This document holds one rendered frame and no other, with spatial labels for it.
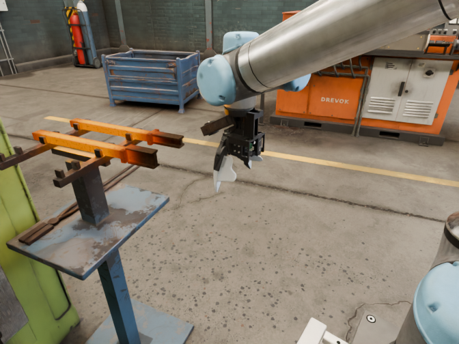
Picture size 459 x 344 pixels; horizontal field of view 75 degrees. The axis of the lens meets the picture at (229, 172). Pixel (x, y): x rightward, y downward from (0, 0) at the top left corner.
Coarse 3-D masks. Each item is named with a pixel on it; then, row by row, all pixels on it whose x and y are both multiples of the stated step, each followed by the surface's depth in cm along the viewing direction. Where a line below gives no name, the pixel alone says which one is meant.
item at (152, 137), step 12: (72, 120) 98; (84, 120) 98; (108, 132) 93; (120, 132) 91; (132, 132) 89; (144, 132) 89; (156, 132) 88; (156, 144) 88; (168, 144) 86; (180, 144) 85
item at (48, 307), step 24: (0, 120) 95; (0, 144) 97; (0, 192) 99; (24, 192) 107; (0, 216) 100; (24, 216) 109; (0, 240) 102; (24, 264) 112; (24, 288) 113; (48, 288) 125; (48, 312) 126; (72, 312) 139; (48, 336) 129
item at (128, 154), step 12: (36, 132) 89; (48, 132) 89; (60, 144) 86; (72, 144) 84; (84, 144) 82; (96, 144) 81; (108, 144) 81; (132, 144) 80; (120, 156) 77; (132, 156) 78; (144, 156) 76; (156, 156) 76
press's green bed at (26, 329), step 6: (18, 330) 92; (24, 330) 94; (30, 330) 96; (12, 336) 91; (18, 336) 93; (24, 336) 94; (30, 336) 96; (6, 342) 89; (12, 342) 91; (18, 342) 93; (24, 342) 95; (30, 342) 97
